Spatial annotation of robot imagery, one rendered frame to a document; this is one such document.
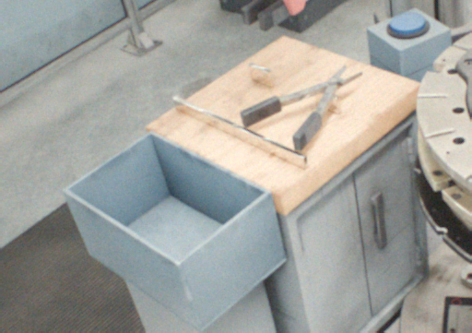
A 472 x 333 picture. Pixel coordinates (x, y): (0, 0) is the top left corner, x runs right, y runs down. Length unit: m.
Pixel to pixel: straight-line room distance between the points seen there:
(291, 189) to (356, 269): 0.18
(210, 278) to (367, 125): 0.20
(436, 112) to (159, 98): 2.27
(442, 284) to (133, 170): 0.38
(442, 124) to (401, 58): 0.24
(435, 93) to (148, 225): 0.31
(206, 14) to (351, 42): 0.68
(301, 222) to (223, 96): 0.17
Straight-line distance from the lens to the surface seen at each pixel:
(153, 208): 0.85
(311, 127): 0.73
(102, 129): 2.87
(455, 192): 0.69
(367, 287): 0.90
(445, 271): 0.98
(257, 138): 0.75
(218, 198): 0.78
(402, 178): 0.86
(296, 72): 0.86
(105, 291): 2.24
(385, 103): 0.79
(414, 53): 0.95
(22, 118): 3.09
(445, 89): 0.75
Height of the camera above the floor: 1.51
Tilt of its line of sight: 40 degrees down
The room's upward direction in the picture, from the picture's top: 11 degrees counter-clockwise
